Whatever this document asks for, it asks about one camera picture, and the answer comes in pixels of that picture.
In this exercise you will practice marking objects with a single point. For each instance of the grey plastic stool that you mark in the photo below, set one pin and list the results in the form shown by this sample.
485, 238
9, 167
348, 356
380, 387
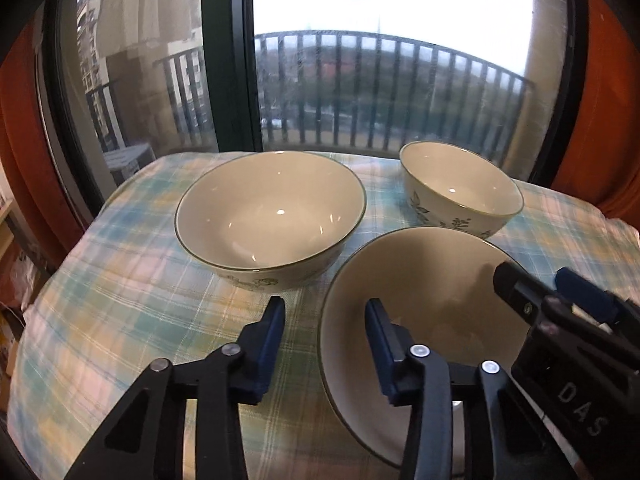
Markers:
127, 157

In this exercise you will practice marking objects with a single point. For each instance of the dark balcony railing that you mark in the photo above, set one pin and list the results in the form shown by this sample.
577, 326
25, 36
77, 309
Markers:
325, 33

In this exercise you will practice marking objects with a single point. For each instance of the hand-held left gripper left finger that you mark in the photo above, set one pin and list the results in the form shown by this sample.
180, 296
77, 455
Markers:
270, 330

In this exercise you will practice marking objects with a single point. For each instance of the white hanging garment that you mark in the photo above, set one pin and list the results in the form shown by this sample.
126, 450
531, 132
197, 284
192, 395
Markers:
145, 5

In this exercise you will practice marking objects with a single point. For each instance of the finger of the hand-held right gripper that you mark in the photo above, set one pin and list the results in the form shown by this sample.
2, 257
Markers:
585, 295
520, 287

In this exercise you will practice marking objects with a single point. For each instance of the beige floral ceramic bowl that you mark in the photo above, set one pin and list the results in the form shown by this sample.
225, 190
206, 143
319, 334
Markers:
440, 280
270, 210
450, 175

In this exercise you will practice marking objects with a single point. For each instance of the pastel plaid tablecloth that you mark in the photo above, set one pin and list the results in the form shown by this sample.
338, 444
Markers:
125, 285

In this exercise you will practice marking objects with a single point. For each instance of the orange curtain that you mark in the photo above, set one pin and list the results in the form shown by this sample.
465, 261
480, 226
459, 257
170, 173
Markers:
25, 135
615, 110

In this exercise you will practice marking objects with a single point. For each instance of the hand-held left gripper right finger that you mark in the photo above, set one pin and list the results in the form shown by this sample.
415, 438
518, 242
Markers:
380, 340

